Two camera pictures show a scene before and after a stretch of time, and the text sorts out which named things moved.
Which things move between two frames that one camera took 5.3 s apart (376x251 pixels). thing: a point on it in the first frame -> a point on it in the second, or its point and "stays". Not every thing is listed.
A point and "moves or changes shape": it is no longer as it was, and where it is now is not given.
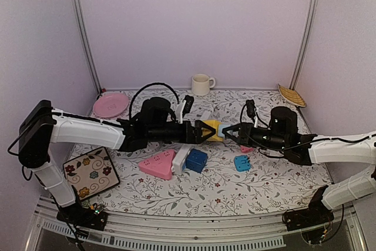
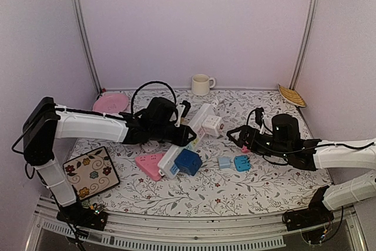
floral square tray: x=91 y=173 stays
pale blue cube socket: x=220 y=129 -> x=224 y=162
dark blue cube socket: x=195 y=161 moves or changes shape
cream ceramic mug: x=200 y=84 stays
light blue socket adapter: x=242 y=163 stays
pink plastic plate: x=110 y=104 stays
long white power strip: x=181 y=154 -> x=196 y=123
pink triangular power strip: x=160 y=165 moves or changes shape
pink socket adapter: x=245 y=150 stays
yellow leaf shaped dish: x=292 y=96 stays
